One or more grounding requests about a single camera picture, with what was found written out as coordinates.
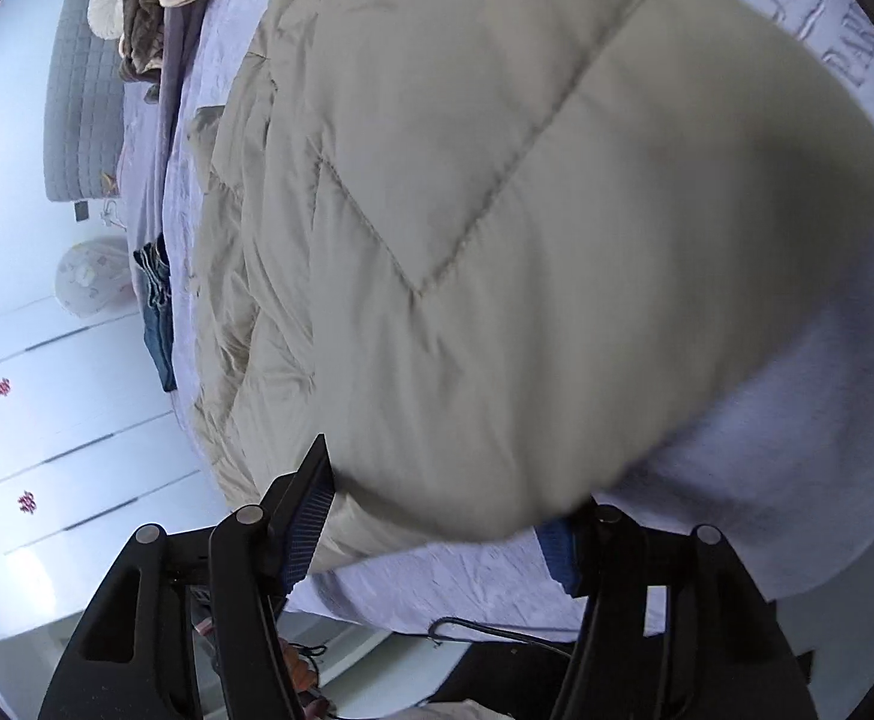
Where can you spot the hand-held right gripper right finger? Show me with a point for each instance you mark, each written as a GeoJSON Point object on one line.
{"type": "Point", "coordinates": [560, 555]}

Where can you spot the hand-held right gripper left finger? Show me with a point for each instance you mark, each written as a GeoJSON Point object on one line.
{"type": "Point", "coordinates": [309, 517]}

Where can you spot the beige puffer jacket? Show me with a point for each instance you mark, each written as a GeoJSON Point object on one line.
{"type": "Point", "coordinates": [519, 240]}

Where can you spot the folded blue jeans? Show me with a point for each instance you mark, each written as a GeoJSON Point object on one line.
{"type": "Point", "coordinates": [158, 330]}

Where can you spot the white wardrobe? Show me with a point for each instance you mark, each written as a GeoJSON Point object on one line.
{"type": "Point", "coordinates": [69, 420]}

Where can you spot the white standing fan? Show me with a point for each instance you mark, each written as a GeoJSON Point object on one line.
{"type": "Point", "coordinates": [92, 277]}

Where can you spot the grey quilted headboard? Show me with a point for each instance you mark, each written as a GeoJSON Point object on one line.
{"type": "Point", "coordinates": [77, 90]}

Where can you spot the grey fleece garment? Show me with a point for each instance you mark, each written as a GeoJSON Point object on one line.
{"type": "Point", "coordinates": [182, 37]}

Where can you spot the brown fuzzy garment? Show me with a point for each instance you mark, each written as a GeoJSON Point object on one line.
{"type": "Point", "coordinates": [140, 30]}

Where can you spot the round cream cushion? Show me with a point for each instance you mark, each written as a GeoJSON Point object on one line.
{"type": "Point", "coordinates": [107, 7]}

